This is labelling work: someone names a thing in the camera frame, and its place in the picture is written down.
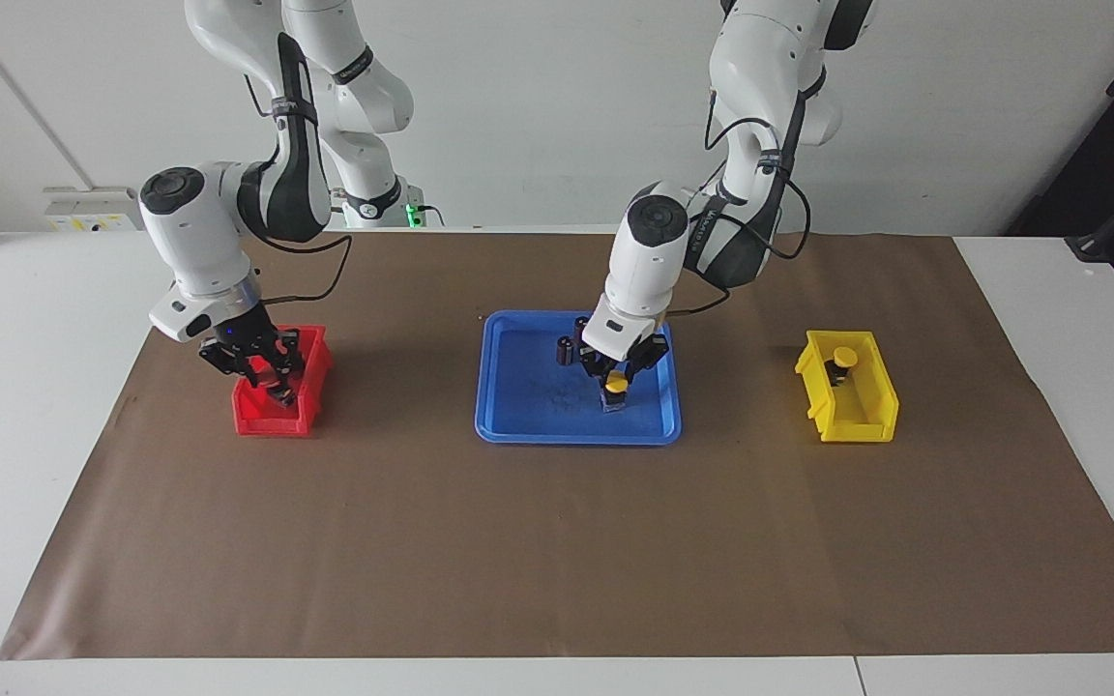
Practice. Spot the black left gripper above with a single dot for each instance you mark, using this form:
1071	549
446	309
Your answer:
620	365

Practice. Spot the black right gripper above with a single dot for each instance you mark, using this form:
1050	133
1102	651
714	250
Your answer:
233	340

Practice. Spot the yellow push button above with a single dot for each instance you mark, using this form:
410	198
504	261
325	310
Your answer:
616	385
842	356

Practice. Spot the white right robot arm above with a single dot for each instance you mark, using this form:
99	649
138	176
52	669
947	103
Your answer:
194	232

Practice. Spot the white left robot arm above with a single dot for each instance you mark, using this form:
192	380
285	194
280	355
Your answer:
649	261

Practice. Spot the red plastic bin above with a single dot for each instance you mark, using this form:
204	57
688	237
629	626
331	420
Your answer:
262	420

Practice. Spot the blue plastic tray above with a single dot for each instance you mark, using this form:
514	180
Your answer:
528	406

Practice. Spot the brown paper table mat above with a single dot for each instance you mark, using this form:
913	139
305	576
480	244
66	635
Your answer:
557	551

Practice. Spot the yellow plastic bin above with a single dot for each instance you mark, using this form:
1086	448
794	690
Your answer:
852	425

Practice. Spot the white wall power strip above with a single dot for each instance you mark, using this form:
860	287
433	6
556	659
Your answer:
83	208

